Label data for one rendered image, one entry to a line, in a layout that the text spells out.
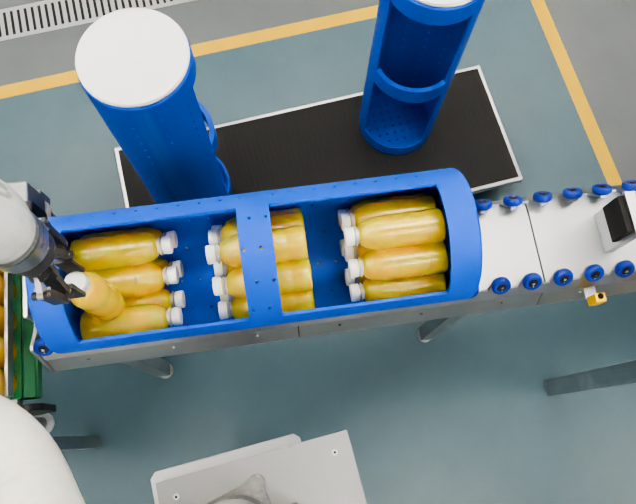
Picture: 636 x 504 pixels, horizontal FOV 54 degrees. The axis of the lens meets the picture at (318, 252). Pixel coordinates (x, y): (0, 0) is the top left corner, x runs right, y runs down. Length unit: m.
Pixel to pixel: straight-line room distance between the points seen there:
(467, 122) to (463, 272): 1.40
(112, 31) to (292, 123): 1.01
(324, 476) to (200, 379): 1.19
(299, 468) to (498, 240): 0.72
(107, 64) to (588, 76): 2.09
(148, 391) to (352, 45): 1.67
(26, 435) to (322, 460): 0.77
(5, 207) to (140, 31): 0.94
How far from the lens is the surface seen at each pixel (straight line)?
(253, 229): 1.22
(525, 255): 1.61
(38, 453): 0.64
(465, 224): 1.26
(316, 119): 2.53
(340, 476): 1.31
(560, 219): 1.67
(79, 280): 1.19
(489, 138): 2.60
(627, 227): 1.55
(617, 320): 2.70
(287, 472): 1.31
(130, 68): 1.65
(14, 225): 0.86
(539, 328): 2.58
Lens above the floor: 2.38
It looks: 74 degrees down
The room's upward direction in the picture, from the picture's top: 4 degrees clockwise
